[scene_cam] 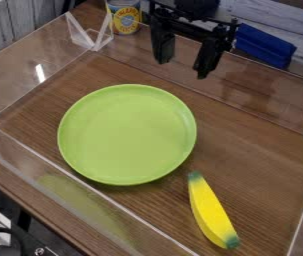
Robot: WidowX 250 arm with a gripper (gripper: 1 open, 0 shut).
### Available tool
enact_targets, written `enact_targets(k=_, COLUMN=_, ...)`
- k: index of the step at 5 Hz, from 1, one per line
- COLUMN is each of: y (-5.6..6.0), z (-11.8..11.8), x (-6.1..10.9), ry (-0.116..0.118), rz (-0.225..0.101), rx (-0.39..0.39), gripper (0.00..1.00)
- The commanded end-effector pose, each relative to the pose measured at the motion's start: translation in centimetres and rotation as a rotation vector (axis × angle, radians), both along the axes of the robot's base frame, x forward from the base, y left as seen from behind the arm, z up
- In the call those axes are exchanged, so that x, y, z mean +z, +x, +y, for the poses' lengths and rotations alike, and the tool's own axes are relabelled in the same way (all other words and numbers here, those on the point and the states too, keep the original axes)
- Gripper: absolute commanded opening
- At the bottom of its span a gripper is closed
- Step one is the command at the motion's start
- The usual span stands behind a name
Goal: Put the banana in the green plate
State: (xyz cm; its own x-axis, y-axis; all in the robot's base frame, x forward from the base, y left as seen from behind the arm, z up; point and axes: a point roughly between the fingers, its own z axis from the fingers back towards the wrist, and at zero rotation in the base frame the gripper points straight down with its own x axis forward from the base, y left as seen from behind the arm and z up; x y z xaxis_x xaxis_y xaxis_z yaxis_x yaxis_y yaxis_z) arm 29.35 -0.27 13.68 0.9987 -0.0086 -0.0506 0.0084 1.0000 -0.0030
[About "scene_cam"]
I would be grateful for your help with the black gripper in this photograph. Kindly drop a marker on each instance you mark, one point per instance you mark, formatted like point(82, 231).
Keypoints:
point(199, 20)

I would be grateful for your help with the yellow toy banana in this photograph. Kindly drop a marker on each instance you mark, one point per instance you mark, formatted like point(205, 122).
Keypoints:
point(210, 215)

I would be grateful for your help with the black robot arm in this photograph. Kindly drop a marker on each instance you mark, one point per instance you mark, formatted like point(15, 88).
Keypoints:
point(194, 19)

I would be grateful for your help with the green round plate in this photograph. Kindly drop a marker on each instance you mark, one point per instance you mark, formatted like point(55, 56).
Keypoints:
point(127, 134)

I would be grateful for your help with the blue block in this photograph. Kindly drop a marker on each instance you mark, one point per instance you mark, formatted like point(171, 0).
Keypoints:
point(263, 46)

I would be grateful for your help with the yellow labelled tin can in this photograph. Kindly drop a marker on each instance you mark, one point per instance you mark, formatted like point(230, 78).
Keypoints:
point(126, 14)

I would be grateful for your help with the clear acrylic enclosure wall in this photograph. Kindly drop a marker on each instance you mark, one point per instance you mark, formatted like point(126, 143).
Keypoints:
point(249, 153)

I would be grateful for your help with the clear acrylic corner bracket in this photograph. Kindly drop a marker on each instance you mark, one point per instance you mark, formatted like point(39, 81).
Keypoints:
point(90, 38)

